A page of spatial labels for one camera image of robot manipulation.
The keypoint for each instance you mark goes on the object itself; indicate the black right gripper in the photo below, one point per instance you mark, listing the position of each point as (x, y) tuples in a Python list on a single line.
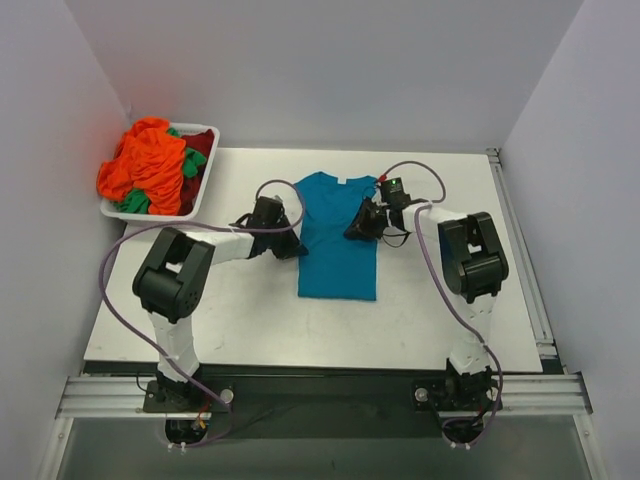
[(364, 223)]

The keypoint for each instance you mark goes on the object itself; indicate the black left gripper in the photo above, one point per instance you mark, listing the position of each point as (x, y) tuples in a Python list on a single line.
[(285, 237)]

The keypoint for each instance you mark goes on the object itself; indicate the blue t shirt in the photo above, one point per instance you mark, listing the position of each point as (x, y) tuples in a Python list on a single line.
[(335, 267)]

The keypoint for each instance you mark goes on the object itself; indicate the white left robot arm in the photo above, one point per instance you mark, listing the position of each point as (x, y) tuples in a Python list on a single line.
[(171, 280)]

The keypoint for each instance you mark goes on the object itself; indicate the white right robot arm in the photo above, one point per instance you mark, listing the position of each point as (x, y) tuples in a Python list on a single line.
[(464, 256)]

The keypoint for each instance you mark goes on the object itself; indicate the dark red t shirt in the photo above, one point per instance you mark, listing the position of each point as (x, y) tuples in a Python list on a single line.
[(198, 148)]

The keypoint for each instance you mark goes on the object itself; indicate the orange t shirt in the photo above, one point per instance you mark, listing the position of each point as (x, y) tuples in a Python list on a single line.
[(147, 158)]

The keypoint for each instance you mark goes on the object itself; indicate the green t shirt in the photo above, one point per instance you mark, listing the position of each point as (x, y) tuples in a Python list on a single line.
[(138, 202)]

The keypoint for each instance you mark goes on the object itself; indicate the white plastic basket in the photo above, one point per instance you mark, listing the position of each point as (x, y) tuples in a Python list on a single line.
[(108, 210)]

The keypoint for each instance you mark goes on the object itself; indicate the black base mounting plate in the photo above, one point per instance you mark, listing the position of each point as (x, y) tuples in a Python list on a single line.
[(326, 405)]

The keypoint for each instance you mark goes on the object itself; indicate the aluminium frame rail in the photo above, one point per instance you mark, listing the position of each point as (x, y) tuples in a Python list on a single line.
[(555, 392)]

